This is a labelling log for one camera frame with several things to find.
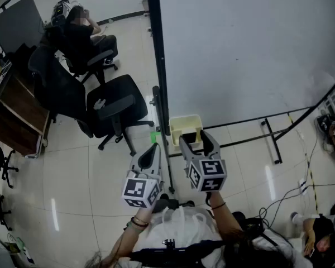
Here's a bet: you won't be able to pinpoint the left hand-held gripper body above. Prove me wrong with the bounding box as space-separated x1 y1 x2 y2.
121 170 164 209

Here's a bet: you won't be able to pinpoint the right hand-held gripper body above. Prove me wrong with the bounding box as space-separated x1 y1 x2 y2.
185 154 228 193

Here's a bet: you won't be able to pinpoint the black rectangular block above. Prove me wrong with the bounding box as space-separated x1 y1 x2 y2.
181 132 198 145

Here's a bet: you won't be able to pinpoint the cream plastic bin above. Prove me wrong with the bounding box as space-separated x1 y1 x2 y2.
169 114 204 148

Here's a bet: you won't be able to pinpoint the person's right forearm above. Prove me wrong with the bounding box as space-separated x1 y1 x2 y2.
209 190 245 247

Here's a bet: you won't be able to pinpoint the person's left forearm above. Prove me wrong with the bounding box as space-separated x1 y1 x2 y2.
100 207 155 268

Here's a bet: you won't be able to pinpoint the large white board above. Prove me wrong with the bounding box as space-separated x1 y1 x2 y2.
145 0 335 194

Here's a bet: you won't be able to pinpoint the person's left shoe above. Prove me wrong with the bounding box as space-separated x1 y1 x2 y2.
152 193 179 213

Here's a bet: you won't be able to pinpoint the person's white shirt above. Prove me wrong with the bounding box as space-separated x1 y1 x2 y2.
130 205 305 268

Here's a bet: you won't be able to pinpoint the black waist device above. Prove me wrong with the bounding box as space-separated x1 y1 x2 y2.
231 210 269 236

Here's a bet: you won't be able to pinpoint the empty black office chair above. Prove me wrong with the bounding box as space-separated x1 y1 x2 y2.
27 45 155 157

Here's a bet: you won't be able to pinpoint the white power strip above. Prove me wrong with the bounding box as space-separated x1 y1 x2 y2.
298 178 309 195

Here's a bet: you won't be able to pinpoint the grey floor device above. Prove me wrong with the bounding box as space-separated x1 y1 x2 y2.
314 115 332 135

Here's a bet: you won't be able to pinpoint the wooden desk cabinet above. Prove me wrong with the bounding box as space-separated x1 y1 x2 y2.
0 63 51 159

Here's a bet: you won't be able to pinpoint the green bag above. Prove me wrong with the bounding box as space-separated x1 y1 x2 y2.
7 233 26 253

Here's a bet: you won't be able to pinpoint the black white equipment unit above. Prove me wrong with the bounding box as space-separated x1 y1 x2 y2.
51 0 71 25

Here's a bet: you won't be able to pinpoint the large dark monitor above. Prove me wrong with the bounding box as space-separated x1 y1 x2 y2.
0 0 45 55

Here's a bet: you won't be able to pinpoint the beaded wrist bracelets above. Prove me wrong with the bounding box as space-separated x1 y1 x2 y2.
130 216 150 229

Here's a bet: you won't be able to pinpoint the black chest camera harness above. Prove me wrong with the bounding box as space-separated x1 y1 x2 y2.
130 237 227 265

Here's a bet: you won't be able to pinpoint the black floor cable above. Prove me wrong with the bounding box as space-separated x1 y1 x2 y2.
258 180 335 228

